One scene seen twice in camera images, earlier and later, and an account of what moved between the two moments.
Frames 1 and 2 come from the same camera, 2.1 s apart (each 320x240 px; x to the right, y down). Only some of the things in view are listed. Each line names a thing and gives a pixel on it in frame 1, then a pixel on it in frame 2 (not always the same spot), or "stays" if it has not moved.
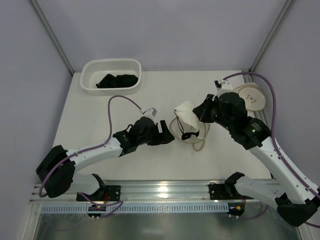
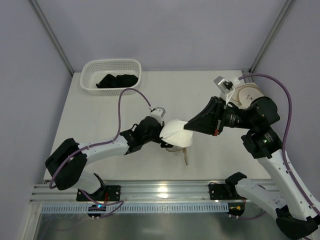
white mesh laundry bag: [194, 134] → [176, 148]
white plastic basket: [111, 77] stays
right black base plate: [221, 191] stays
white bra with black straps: [189, 122] → [174, 132]
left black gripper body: [158, 133] stays
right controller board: [236, 208] stays
